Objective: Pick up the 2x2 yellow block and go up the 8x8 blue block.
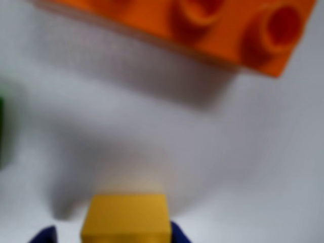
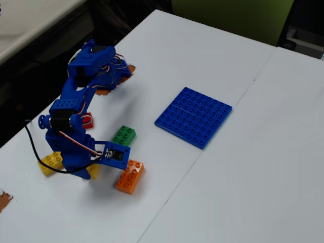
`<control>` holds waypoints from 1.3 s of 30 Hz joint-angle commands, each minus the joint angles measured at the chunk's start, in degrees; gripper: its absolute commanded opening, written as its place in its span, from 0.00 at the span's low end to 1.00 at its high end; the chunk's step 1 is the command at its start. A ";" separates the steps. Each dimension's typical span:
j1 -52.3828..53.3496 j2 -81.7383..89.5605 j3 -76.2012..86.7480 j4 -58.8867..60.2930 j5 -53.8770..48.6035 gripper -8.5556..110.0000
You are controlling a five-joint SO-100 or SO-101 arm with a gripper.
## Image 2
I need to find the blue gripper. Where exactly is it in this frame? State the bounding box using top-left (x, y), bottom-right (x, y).
top-left (45, 126), bottom-right (106, 180)

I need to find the yellow 2x2 block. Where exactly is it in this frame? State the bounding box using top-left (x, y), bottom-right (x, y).
top-left (87, 164), bottom-right (101, 180)

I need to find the yellow 2x4 block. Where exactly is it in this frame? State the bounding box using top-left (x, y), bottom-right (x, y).
top-left (37, 151), bottom-right (64, 177)

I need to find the orange 2x4 block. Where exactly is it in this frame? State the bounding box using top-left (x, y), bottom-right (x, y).
top-left (115, 159), bottom-right (145, 195)

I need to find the red block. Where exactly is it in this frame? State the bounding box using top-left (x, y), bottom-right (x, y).
top-left (82, 112), bottom-right (95, 129)

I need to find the green block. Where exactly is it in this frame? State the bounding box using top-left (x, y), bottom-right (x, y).
top-left (111, 125), bottom-right (137, 146)

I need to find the blue 8x8 baseplate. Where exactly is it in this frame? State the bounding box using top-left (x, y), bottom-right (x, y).
top-left (154, 87), bottom-right (233, 150)

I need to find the white desk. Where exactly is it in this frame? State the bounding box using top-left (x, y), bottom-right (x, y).
top-left (0, 0), bottom-right (86, 64)

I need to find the blue camera mount with board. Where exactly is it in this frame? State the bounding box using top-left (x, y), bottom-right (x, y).
top-left (100, 141), bottom-right (132, 170)

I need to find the black camera cable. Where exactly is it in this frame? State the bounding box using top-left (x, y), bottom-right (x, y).
top-left (24, 120), bottom-right (105, 175)

